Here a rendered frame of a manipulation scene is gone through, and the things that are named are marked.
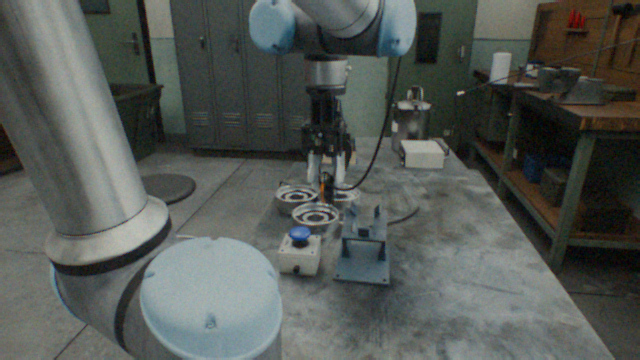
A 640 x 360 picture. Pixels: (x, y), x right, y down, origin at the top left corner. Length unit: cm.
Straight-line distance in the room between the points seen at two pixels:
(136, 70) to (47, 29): 438
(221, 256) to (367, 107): 376
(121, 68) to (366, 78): 262
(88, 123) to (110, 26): 447
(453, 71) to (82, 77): 353
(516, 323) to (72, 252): 60
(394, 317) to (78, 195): 47
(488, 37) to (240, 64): 232
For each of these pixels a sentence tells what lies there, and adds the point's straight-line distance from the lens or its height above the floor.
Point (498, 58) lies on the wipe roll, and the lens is 300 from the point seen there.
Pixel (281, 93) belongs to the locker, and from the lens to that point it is 366.
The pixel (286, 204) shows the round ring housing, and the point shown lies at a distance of 94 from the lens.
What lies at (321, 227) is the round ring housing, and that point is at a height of 83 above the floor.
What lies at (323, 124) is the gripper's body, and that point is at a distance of 66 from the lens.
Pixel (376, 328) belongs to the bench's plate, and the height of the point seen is 80.
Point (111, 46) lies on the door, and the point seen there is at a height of 103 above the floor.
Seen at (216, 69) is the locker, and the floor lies 86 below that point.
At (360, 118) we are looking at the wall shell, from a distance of 411.
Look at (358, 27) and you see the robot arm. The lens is 47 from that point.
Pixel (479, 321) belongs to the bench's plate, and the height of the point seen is 80.
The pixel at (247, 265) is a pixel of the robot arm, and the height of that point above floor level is 102.
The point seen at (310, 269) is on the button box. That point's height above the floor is 81.
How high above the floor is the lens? 123
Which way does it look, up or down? 22 degrees down
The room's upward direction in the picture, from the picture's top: straight up
